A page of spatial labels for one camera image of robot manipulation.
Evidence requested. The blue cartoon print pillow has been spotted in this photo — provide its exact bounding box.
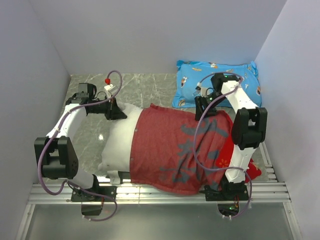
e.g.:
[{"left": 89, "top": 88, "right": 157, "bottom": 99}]
[{"left": 171, "top": 60, "right": 263, "bottom": 109}]

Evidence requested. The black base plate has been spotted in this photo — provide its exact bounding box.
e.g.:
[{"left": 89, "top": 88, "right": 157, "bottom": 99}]
[
  {"left": 204, "top": 184, "right": 249, "bottom": 202},
  {"left": 70, "top": 186, "right": 117, "bottom": 203}
]

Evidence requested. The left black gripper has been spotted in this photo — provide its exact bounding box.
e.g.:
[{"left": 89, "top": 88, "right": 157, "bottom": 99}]
[{"left": 89, "top": 94, "right": 127, "bottom": 121}]

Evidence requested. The white pillow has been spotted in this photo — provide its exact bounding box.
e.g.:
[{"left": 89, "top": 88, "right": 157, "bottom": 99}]
[{"left": 98, "top": 102, "right": 143, "bottom": 184}]

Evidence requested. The right control board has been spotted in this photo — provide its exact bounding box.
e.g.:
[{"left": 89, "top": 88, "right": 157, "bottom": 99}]
[{"left": 217, "top": 203, "right": 240, "bottom": 218}]

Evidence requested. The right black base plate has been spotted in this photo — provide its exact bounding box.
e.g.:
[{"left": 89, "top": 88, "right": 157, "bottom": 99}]
[{"left": 204, "top": 184, "right": 249, "bottom": 202}]

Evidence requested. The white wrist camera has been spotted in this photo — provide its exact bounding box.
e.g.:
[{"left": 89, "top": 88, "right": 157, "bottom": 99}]
[
  {"left": 103, "top": 78, "right": 119, "bottom": 99},
  {"left": 193, "top": 82, "right": 214, "bottom": 98}
]

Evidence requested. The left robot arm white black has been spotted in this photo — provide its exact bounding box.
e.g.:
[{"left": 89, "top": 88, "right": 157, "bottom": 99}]
[{"left": 34, "top": 82, "right": 127, "bottom": 201}]

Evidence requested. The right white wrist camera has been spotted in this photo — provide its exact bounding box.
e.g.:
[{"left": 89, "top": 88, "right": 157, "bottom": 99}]
[{"left": 193, "top": 82, "right": 214, "bottom": 98}]

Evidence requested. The red pillowcase with grey print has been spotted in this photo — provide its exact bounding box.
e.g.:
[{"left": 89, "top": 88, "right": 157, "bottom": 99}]
[{"left": 129, "top": 103, "right": 262, "bottom": 196}]

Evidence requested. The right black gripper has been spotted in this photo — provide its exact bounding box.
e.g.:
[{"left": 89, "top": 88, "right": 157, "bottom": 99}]
[{"left": 193, "top": 92, "right": 226, "bottom": 123}]

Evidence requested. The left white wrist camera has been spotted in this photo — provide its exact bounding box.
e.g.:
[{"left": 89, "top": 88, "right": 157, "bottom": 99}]
[{"left": 103, "top": 78, "right": 119, "bottom": 99}]

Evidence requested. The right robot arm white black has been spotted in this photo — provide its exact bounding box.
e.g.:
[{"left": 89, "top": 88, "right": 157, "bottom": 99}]
[{"left": 194, "top": 72, "right": 268, "bottom": 200}]

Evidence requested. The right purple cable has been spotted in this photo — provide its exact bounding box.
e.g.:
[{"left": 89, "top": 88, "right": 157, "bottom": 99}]
[{"left": 192, "top": 72, "right": 253, "bottom": 220}]

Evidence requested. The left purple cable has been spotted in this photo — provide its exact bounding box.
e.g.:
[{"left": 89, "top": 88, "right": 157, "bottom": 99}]
[{"left": 36, "top": 70, "right": 123, "bottom": 223}]

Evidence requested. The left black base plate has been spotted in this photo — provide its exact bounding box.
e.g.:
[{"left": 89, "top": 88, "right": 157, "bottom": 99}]
[{"left": 70, "top": 186, "right": 117, "bottom": 203}]

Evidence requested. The purple cable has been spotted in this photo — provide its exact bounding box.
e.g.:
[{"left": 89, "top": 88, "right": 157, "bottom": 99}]
[
  {"left": 192, "top": 72, "right": 253, "bottom": 220},
  {"left": 36, "top": 70, "right": 123, "bottom": 223}
]

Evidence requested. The aluminium rail frame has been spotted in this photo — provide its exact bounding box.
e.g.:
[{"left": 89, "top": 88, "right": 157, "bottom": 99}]
[{"left": 16, "top": 144, "right": 303, "bottom": 240}]

